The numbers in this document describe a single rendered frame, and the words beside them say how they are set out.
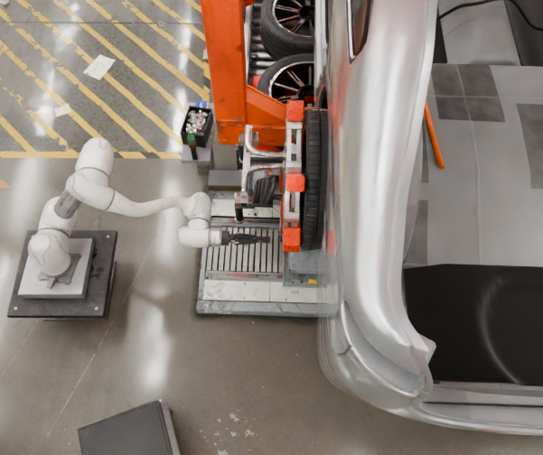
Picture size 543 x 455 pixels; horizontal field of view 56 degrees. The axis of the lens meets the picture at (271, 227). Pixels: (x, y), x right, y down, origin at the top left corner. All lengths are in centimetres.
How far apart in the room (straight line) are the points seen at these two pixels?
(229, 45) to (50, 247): 129
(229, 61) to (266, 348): 155
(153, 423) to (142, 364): 51
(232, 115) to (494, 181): 131
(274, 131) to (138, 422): 161
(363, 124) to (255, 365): 177
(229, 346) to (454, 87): 180
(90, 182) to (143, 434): 117
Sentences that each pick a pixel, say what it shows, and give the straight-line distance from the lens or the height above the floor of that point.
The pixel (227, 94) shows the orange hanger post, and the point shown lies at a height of 94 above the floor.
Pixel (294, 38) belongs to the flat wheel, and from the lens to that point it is 352.
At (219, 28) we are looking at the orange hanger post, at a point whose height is 134.
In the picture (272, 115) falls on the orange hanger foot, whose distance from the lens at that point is 274.
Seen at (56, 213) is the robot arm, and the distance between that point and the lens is 276.
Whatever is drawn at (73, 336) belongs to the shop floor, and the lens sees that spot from 317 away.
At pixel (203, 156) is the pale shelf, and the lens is 299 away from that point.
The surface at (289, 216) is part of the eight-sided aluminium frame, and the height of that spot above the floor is 97.
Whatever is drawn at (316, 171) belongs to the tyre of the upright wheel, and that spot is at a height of 114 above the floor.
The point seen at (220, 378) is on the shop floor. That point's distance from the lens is 293.
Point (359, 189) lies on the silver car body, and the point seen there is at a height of 167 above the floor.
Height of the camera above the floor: 287
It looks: 63 degrees down
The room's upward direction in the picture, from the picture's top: 1 degrees clockwise
